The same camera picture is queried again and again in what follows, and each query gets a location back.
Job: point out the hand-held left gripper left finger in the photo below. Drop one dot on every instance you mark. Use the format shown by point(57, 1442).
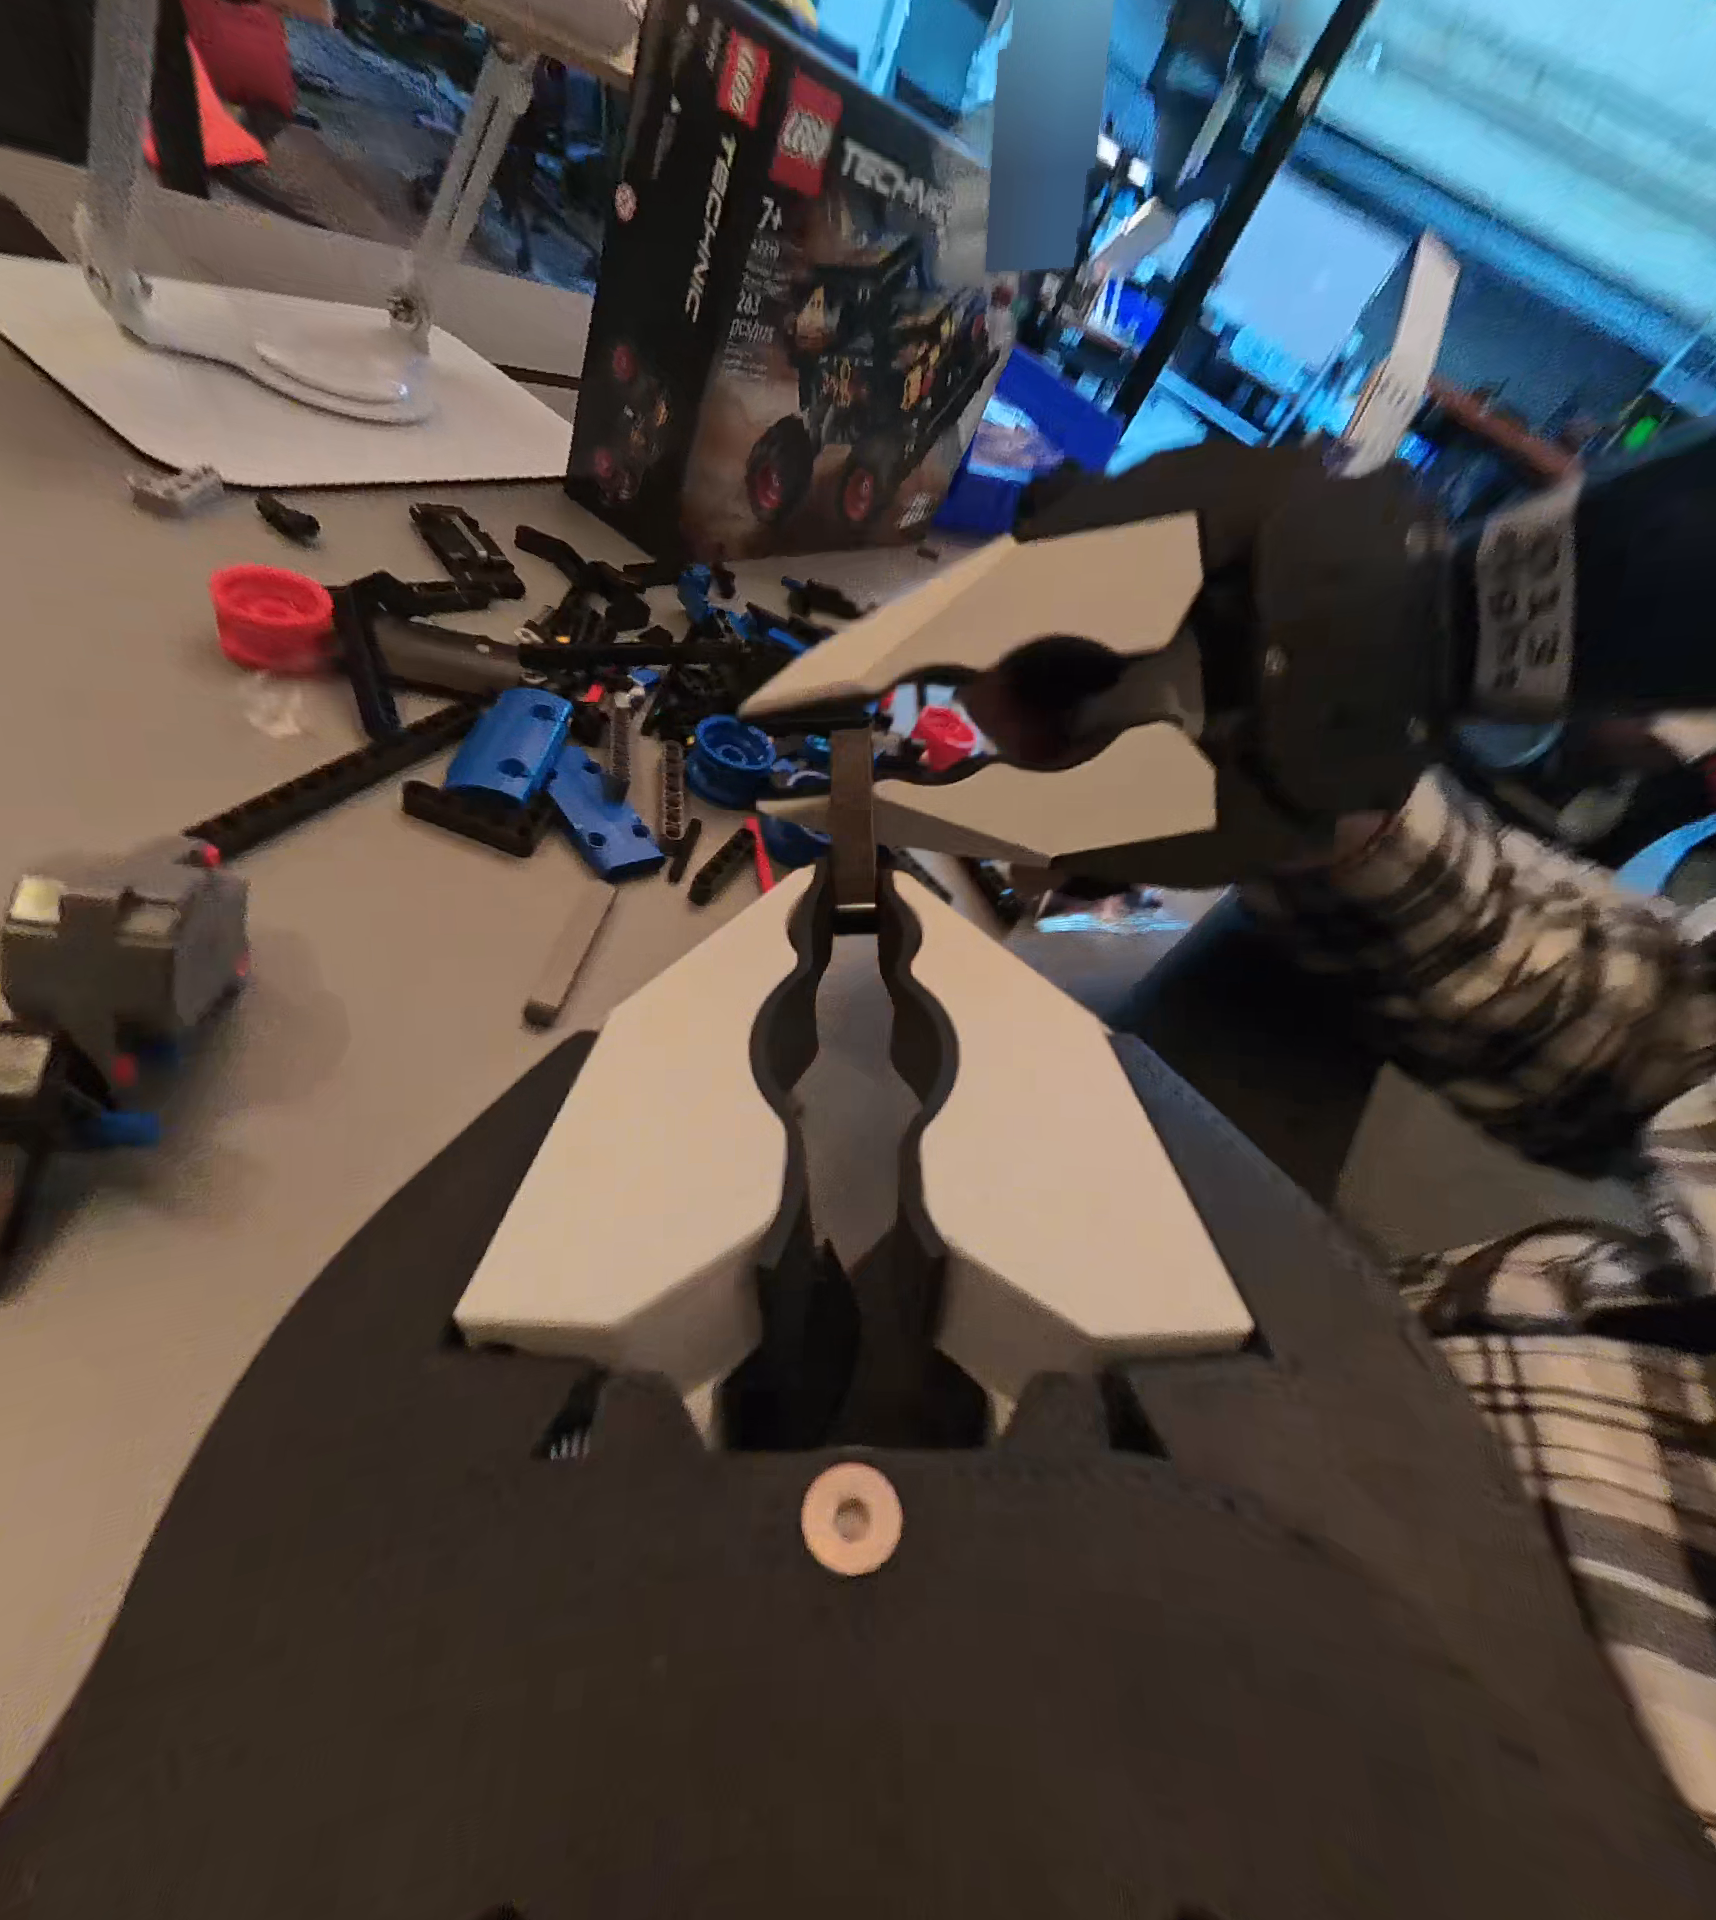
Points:
point(627, 1195)

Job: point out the blue plastic bin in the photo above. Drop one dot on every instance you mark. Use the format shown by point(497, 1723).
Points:
point(1023, 452)

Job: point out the long black beam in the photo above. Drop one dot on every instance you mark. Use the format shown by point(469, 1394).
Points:
point(327, 779)

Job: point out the black steel pole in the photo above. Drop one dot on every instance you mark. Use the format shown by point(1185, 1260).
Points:
point(1233, 210)

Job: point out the blue curved shell panel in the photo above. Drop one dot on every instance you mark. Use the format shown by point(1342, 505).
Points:
point(506, 742)

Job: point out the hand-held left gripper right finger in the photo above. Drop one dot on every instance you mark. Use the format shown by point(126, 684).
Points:
point(1084, 1195)

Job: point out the red wheel hub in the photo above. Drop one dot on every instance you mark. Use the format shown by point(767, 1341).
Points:
point(944, 734)
point(274, 617)

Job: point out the light grey short beam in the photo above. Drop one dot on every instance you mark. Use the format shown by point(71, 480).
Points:
point(177, 486)

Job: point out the printed toy set box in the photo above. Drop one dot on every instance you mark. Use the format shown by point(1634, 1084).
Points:
point(787, 300)

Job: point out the black pin connector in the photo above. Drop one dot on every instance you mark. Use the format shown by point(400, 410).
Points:
point(285, 516)

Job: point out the pile of loose building parts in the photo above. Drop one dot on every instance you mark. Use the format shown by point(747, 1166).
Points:
point(654, 643)

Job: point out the blue angled shell panel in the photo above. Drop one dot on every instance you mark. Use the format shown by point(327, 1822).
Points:
point(598, 821)

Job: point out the grey desk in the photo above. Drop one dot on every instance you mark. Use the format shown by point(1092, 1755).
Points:
point(343, 1195)

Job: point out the person in plaid shirt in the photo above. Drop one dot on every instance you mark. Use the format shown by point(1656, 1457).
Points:
point(1666, 1502)

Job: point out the black flat beam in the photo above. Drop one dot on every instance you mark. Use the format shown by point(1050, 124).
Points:
point(474, 821)

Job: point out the white book stand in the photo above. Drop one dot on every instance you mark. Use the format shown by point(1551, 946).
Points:
point(140, 285)

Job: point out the grey pull-back motor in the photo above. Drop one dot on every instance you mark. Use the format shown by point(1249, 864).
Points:
point(126, 940)

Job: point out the dark grey beam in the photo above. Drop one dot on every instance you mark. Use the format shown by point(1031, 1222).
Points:
point(574, 966)

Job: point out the blue wheel hub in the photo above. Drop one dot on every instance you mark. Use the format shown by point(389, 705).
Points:
point(791, 845)
point(726, 758)

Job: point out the black curved shell panel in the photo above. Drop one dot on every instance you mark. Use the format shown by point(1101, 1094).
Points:
point(447, 657)

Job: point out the small clear plastic piece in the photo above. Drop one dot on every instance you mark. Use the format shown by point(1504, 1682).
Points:
point(274, 705)

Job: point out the black beam chassis assembly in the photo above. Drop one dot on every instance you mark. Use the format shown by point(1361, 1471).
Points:
point(469, 548)

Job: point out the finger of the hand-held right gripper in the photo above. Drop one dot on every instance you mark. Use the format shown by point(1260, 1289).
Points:
point(1007, 600)
point(1074, 798)

